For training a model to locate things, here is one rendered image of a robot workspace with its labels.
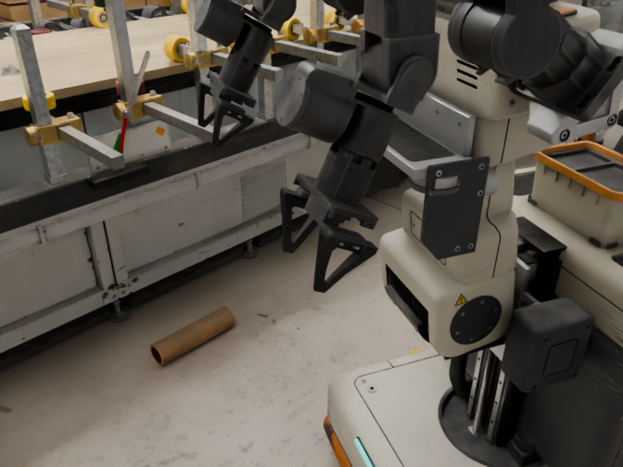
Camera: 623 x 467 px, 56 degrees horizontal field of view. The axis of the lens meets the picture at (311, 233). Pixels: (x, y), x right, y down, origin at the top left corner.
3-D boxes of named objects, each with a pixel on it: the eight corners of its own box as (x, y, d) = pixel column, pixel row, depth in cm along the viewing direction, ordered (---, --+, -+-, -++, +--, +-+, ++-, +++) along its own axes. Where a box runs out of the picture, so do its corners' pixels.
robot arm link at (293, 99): (440, 66, 58) (399, 48, 65) (347, 18, 52) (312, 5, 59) (387, 172, 62) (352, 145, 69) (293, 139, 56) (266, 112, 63)
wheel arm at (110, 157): (127, 170, 137) (123, 152, 135) (113, 173, 135) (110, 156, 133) (48, 125, 164) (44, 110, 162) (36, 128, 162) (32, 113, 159)
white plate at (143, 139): (172, 149, 178) (168, 118, 173) (92, 174, 162) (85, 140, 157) (171, 149, 178) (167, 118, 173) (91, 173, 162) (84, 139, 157)
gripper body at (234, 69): (220, 96, 96) (239, 56, 94) (204, 79, 103) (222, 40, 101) (253, 111, 99) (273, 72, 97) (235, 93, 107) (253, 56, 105)
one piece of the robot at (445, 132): (413, 181, 114) (424, 69, 103) (500, 249, 92) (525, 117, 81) (338, 193, 109) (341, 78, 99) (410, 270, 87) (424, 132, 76)
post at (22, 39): (70, 205, 162) (29, 24, 138) (58, 208, 160) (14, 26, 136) (65, 201, 164) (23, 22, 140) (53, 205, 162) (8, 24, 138)
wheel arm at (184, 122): (222, 144, 149) (222, 127, 147) (211, 146, 147) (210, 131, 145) (135, 106, 176) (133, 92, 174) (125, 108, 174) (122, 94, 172)
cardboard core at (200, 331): (234, 312, 209) (161, 351, 190) (235, 329, 213) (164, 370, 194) (221, 302, 214) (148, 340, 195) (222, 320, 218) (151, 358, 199)
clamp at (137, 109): (164, 112, 171) (161, 95, 169) (122, 122, 163) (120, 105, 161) (154, 107, 175) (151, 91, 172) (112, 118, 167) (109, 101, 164)
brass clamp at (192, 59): (230, 63, 181) (229, 46, 179) (194, 71, 173) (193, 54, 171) (219, 60, 185) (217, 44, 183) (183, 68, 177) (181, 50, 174)
